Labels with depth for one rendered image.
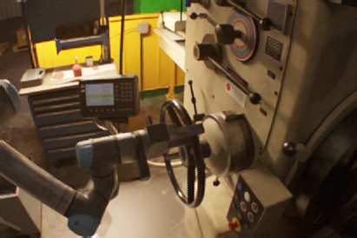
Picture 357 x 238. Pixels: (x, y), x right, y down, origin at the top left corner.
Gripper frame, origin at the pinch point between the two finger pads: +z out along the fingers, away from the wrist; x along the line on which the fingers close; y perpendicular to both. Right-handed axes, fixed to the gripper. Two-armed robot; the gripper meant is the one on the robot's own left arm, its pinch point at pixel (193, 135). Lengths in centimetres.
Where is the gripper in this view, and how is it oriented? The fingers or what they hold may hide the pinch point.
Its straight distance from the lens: 71.3
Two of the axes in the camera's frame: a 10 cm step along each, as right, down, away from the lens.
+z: 9.3, -1.7, 3.1
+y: -2.9, -8.8, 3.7
